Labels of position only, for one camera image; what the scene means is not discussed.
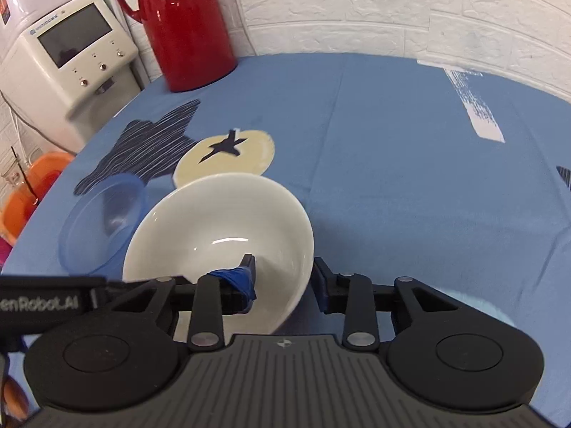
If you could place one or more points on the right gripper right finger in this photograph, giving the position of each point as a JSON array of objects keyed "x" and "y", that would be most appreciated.
[{"x": 352, "y": 296}]

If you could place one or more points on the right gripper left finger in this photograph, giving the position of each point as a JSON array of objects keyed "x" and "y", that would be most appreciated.
[{"x": 218, "y": 293}]

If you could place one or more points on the red white ceramic bowl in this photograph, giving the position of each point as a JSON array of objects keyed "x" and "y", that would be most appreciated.
[{"x": 211, "y": 223}]

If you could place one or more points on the blue plastic bowl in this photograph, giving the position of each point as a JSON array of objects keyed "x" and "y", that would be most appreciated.
[{"x": 96, "y": 234}]

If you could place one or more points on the person's left hand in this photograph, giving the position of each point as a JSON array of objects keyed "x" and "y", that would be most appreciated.
[{"x": 15, "y": 403}]

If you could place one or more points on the orange plastic basin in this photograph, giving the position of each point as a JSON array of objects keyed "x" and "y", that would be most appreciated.
[{"x": 25, "y": 198}]

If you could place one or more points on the glass bottle with sticks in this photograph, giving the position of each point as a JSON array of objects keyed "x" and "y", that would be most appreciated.
[{"x": 16, "y": 177}]

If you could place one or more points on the blue patterned tablecloth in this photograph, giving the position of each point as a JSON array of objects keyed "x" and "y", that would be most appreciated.
[{"x": 401, "y": 172}]

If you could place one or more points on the white screen appliance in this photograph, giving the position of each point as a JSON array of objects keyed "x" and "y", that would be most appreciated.
[{"x": 69, "y": 73}]

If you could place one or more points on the red thermos jug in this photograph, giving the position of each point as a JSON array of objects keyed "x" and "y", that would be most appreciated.
[{"x": 189, "y": 39}]

